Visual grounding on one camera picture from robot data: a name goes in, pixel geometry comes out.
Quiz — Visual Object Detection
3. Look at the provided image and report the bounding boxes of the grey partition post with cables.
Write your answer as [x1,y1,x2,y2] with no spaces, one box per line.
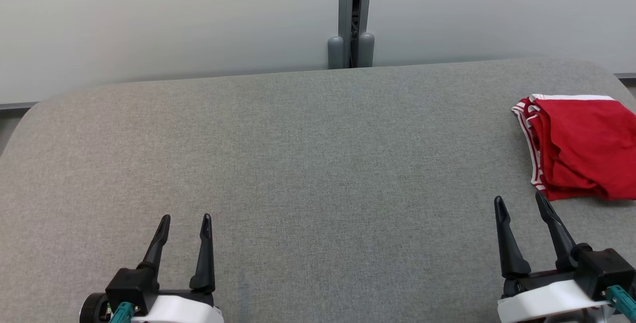
[339,0,373,69]

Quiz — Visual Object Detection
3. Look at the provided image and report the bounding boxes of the teal right camera cable plug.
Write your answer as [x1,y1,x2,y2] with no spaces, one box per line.
[605,285,636,322]

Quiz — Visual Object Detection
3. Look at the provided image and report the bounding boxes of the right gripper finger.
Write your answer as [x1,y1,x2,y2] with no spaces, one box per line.
[494,196,532,279]
[535,191,579,271]

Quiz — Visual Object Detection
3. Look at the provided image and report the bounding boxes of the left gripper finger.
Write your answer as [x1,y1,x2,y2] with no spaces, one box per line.
[138,215,171,270]
[189,214,216,293]

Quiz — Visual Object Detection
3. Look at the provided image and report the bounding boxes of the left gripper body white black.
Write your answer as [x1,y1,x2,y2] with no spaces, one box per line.
[130,289,224,323]

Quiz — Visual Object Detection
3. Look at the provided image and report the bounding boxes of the grey cylindrical post foot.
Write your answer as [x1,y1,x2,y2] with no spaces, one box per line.
[358,32,375,68]
[327,36,344,70]

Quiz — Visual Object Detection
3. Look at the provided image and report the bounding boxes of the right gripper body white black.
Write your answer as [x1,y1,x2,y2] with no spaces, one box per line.
[497,269,615,323]

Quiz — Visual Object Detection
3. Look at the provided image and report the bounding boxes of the teal left camera cable plug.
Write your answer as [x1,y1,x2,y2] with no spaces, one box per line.
[108,302,136,323]

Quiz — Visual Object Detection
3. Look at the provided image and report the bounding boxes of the teal camera cable plug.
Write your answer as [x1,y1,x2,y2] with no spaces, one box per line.
[108,302,136,323]
[605,285,636,322]

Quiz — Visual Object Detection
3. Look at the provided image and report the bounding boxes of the red white basketball jersey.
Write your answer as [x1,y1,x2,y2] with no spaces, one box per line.
[512,93,636,192]

